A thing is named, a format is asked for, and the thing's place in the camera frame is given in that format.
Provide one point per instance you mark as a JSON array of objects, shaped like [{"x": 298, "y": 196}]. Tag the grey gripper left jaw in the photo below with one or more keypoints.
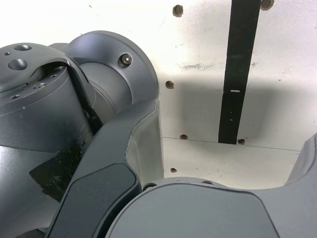
[{"x": 104, "y": 161}]

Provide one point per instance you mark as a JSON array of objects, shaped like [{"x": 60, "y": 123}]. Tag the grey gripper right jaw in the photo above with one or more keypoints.
[{"x": 198, "y": 213}]

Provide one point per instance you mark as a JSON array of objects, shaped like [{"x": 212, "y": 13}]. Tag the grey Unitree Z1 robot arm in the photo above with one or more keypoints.
[{"x": 49, "y": 104}]

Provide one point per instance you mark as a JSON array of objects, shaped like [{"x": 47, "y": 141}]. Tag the black tape strip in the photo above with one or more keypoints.
[{"x": 237, "y": 74}]

